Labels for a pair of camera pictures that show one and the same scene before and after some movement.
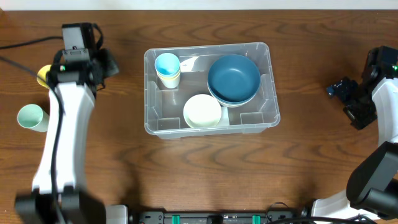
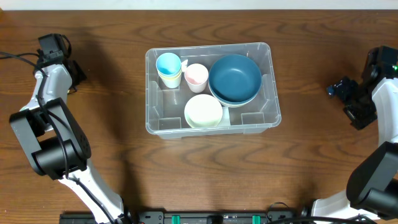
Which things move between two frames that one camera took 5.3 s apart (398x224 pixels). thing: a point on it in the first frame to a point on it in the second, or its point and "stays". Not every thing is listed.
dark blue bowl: (234, 92) stays
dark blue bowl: (234, 79) stays
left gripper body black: (109, 64) to (76, 72)
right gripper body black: (358, 110) stays
